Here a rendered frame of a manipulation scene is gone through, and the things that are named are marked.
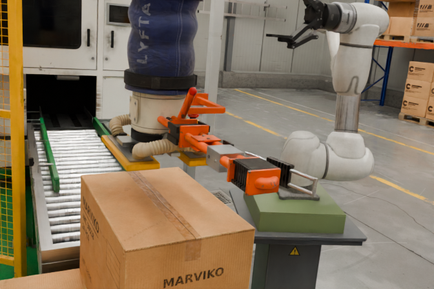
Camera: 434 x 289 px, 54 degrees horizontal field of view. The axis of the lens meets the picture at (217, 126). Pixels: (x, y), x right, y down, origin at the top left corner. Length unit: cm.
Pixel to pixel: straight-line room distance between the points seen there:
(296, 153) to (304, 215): 26
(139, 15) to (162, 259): 69
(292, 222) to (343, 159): 35
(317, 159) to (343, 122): 20
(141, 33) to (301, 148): 86
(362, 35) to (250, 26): 1090
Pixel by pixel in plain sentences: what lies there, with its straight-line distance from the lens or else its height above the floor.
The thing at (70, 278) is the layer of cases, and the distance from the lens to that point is 183.
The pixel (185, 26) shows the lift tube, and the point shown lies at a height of 152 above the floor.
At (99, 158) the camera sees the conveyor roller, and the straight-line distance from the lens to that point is 326.
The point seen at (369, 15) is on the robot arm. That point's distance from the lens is 140.
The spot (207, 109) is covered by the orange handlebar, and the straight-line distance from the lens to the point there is 150.
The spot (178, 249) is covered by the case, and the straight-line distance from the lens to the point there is 123.
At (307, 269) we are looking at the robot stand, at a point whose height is 53.
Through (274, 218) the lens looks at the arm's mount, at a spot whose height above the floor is 81.
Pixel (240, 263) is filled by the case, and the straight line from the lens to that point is 136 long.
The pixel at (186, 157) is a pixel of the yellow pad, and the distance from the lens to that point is 133.
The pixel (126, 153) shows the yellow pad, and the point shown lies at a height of 113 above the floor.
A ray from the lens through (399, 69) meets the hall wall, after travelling 1167.
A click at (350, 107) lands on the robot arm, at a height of 124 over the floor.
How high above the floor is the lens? 151
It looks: 13 degrees down
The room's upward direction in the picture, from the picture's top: 5 degrees clockwise
